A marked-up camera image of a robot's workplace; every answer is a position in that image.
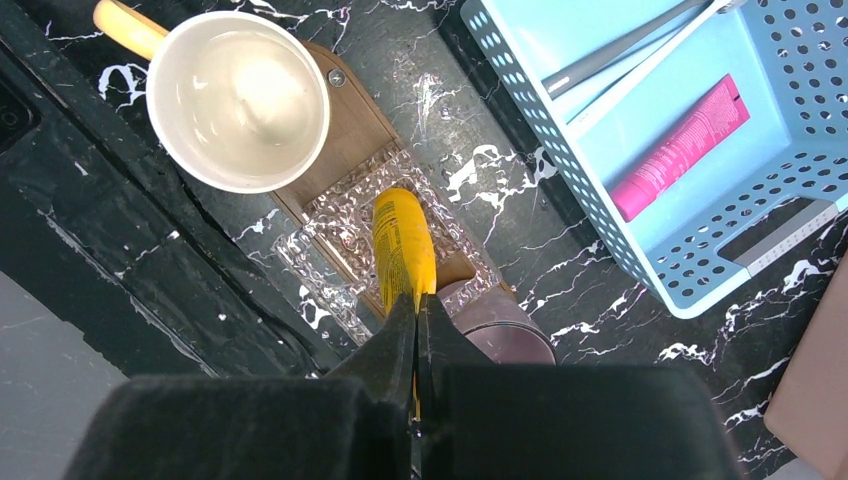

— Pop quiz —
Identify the purple translucent cup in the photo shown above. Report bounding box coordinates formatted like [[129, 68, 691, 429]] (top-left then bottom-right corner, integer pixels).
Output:
[[437, 280, 557, 365]]

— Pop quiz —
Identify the brown wooden oval tray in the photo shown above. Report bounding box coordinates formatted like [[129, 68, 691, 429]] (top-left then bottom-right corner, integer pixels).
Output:
[[272, 42, 509, 327]]

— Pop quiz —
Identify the light blue plastic basket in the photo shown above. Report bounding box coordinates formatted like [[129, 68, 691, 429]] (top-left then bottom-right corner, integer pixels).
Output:
[[460, 1, 847, 319]]

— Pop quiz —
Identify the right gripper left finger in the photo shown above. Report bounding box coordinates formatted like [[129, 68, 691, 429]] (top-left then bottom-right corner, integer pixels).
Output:
[[65, 294, 416, 479]]

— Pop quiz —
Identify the grey toothbrush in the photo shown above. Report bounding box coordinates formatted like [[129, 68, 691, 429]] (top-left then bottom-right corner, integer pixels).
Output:
[[542, 0, 704, 99]]

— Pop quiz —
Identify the cream yellow mug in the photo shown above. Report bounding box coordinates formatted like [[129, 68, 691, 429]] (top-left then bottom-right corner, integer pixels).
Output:
[[93, 1, 331, 194]]

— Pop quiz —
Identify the pink toothpaste tube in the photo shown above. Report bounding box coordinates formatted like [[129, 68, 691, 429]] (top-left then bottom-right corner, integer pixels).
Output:
[[610, 74, 750, 222]]

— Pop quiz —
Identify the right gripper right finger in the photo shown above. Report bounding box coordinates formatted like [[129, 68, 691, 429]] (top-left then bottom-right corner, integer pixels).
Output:
[[417, 295, 743, 479]]

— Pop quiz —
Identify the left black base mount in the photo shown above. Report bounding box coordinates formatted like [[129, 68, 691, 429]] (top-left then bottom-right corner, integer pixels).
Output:
[[1, 77, 41, 153]]

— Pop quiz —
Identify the clear plastic package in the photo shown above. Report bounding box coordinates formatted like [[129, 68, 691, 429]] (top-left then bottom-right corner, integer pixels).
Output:
[[273, 144, 502, 345]]

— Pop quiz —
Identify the yellow toothpaste tube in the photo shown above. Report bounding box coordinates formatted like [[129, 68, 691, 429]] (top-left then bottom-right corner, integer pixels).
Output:
[[372, 188, 437, 312]]

